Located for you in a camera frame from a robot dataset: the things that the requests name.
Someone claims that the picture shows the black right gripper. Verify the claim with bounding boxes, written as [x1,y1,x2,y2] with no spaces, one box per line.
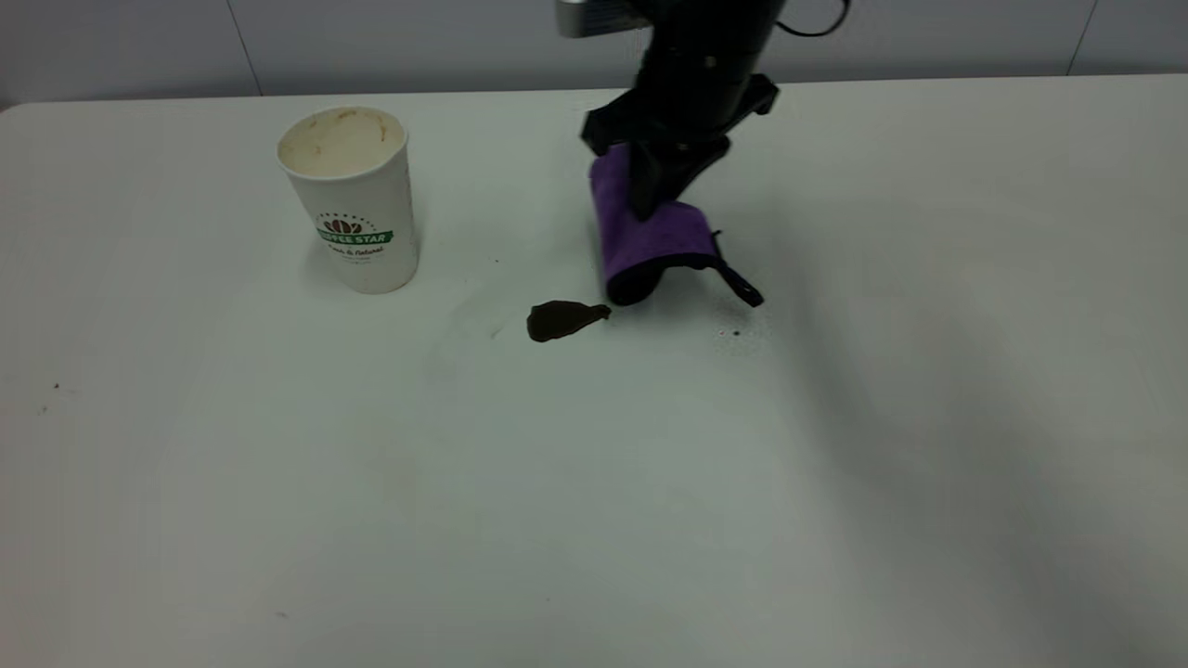
[581,0,786,222]

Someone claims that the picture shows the purple microfiber cloth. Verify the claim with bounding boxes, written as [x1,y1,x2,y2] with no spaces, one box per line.
[590,144,765,308]

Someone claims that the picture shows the white paper coffee cup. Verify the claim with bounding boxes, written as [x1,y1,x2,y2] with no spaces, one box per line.
[276,106,420,296]

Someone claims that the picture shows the dark brown coffee spill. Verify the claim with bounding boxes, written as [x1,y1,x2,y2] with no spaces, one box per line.
[526,300,612,343]

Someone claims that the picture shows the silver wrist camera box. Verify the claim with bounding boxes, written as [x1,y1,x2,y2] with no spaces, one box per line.
[555,0,652,39]

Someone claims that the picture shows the black cable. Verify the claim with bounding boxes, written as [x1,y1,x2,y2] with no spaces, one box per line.
[778,0,851,39]

